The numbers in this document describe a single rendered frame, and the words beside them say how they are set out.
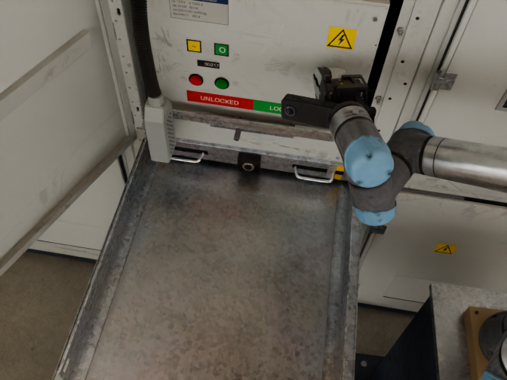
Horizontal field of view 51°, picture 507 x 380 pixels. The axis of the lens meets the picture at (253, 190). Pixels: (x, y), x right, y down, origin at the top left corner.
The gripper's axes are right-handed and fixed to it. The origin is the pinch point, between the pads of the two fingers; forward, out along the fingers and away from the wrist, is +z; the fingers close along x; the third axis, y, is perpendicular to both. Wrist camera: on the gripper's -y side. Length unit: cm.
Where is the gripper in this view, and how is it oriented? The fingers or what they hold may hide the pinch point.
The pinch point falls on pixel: (314, 72)
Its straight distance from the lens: 115.4
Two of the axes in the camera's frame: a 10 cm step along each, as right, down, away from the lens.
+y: 9.9, -0.7, 1.0
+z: -1.2, -6.3, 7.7
